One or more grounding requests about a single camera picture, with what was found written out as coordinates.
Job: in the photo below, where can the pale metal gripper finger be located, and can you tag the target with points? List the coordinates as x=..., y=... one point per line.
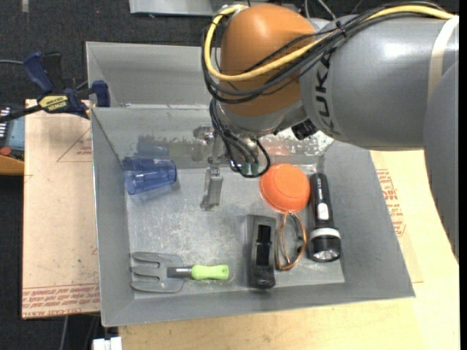
x=217, y=190
x=206, y=195

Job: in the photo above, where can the grey metal bin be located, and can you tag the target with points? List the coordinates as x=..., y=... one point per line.
x=189, y=228

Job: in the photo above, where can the orange bowl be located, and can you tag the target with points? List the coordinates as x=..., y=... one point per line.
x=286, y=188

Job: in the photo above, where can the blue plastic cup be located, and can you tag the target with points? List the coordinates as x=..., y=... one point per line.
x=149, y=175

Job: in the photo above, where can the orange-rimmed clear glasses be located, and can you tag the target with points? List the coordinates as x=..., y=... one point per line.
x=280, y=246

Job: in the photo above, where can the black tape dispenser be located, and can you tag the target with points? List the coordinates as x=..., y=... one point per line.
x=261, y=268

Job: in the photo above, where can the black flashlight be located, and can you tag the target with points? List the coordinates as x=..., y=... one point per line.
x=323, y=210

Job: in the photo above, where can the brown cardboard board red print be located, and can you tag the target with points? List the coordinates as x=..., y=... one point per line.
x=54, y=213

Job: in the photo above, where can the black cylinder on white bracket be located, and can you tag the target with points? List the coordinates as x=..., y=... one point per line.
x=303, y=128

